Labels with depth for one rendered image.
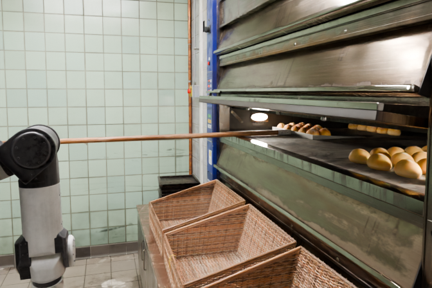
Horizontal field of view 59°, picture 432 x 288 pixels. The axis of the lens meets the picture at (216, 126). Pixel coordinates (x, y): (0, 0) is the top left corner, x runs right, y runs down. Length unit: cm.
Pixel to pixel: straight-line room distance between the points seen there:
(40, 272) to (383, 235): 93
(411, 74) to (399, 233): 44
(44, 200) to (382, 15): 102
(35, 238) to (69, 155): 254
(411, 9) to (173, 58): 263
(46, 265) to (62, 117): 252
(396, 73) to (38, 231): 98
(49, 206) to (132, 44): 264
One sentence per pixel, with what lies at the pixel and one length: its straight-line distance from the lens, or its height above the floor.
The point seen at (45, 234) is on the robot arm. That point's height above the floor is 113.
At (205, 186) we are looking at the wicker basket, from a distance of 267.
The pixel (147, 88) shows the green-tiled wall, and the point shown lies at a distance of 348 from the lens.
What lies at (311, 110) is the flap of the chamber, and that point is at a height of 140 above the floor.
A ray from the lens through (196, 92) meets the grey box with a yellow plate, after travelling 319.
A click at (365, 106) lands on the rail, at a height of 142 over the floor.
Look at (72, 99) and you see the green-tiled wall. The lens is 347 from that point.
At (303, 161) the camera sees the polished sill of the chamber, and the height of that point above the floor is 118.
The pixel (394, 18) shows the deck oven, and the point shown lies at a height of 165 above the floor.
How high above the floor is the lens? 145
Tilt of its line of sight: 5 degrees down
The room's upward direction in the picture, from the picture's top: straight up
